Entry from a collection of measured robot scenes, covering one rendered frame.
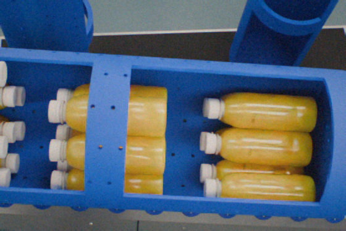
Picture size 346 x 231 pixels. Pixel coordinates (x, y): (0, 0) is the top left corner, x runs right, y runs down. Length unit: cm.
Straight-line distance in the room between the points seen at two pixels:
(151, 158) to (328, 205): 32
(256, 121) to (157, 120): 20
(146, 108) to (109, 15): 158
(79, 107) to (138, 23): 155
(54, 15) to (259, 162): 72
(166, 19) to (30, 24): 107
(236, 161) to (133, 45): 125
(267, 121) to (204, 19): 152
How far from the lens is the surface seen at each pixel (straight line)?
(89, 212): 110
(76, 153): 91
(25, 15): 145
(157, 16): 244
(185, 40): 221
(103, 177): 86
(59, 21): 148
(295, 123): 100
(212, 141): 99
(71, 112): 90
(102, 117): 84
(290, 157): 101
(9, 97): 100
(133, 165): 91
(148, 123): 89
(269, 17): 177
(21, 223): 118
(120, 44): 218
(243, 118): 98
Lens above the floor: 199
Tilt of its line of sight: 65 degrees down
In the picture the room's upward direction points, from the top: 11 degrees clockwise
